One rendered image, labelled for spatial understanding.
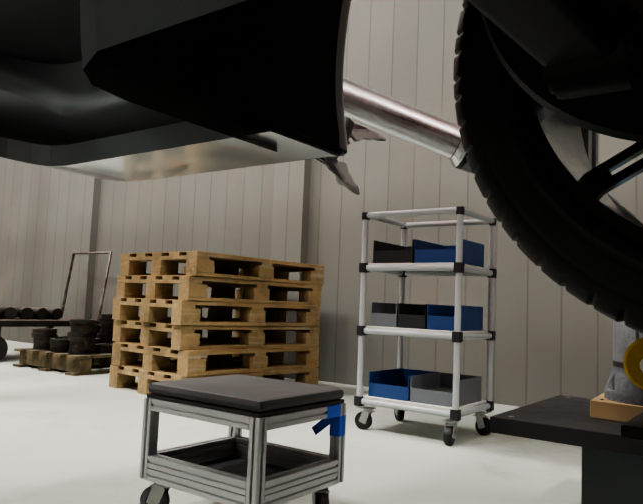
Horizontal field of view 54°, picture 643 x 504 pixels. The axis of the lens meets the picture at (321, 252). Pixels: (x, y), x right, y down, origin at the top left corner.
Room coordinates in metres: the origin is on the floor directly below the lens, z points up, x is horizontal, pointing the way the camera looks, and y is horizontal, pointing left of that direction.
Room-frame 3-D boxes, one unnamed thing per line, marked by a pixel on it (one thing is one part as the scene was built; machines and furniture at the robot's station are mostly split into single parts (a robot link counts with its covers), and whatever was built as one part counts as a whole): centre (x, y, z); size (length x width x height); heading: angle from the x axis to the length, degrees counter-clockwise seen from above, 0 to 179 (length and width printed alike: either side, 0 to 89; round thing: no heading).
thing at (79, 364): (5.11, 1.66, 0.21); 1.18 x 0.80 x 0.41; 144
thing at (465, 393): (2.94, -0.50, 0.50); 0.54 x 0.42 x 1.00; 54
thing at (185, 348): (4.17, 0.64, 0.42); 1.17 x 0.80 x 0.83; 139
